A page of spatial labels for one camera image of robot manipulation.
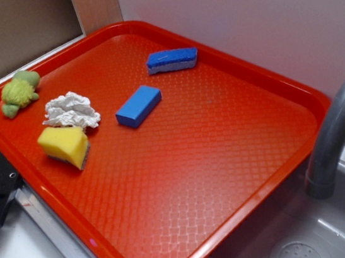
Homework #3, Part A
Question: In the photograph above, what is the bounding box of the blue and white sponge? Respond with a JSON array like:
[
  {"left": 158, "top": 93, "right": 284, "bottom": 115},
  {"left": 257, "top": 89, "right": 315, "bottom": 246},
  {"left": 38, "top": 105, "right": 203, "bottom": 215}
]
[{"left": 146, "top": 47, "right": 198, "bottom": 75}]

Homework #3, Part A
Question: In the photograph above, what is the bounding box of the red plastic tray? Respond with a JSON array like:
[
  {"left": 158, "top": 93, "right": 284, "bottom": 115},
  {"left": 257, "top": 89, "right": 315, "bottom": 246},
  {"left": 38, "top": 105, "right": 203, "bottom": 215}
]
[{"left": 0, "top": 21, "right": 330, "bottom": 258}]

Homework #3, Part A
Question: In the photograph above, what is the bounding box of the green plush turtle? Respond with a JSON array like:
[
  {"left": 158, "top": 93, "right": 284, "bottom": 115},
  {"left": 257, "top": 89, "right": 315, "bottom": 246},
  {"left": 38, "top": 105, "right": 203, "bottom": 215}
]
[{"left": 1, "top": 70, "right": 40, "bottom": 119}]

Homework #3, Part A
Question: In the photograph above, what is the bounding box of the crumpled white paper towel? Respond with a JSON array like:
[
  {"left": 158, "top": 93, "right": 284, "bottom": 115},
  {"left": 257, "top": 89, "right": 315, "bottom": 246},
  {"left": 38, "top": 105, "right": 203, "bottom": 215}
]
[{"left": 42, "top": 91, "right": 101, "bottom": 131}]

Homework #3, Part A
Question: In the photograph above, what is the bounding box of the yellow sponge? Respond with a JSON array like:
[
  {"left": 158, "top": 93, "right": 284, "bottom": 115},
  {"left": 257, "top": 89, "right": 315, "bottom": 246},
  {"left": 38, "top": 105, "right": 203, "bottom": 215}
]
[{"left": 37, "top": 127, "right": 90, "bottom": 170}]

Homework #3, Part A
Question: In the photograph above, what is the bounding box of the grey faucet spout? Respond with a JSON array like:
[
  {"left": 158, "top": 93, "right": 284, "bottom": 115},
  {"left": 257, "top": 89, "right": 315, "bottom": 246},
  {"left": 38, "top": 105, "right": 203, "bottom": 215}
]
[{"left": 305, "top": 82, "right": 345, "bottom": 199}]

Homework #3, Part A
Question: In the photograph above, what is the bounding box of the blue rectangular block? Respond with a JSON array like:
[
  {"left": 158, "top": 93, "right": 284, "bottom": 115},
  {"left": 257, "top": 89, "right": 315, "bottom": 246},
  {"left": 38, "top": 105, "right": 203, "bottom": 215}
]
[{"left": 115, "top": 86, "right": 162, "bottom": 129}]

